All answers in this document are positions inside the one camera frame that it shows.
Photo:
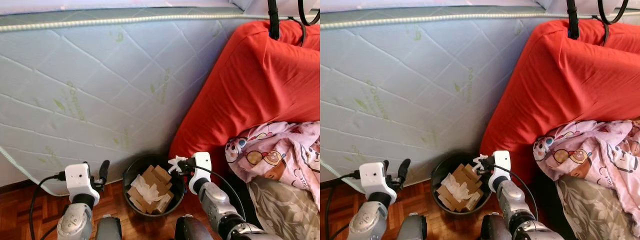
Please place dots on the grey floral bed sheet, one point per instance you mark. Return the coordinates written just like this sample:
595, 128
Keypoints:
285, 210
595, 215

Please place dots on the black waste bin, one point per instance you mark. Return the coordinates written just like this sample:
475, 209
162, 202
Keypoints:
437, 171
129, 172

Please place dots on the grey left robot leg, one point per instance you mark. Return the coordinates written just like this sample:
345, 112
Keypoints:
412, 227
108, 229

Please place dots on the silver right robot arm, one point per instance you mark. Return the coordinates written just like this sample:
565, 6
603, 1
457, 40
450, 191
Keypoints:
217, 205
515, 205

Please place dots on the pink cartoon print blanket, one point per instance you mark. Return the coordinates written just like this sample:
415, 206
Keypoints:
280, 150
590, 150

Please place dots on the white tissue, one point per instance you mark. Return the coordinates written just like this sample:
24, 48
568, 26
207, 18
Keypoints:
456, 187
147, 189
175, 165
477, 162

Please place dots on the dark right robot leg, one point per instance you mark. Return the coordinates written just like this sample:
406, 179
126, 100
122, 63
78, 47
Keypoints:
192, 229
497, 229

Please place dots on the brown cardboard piece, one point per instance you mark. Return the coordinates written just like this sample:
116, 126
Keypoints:
446, 199
469, 172
136, 197
161, 173
164, 202
472, 201

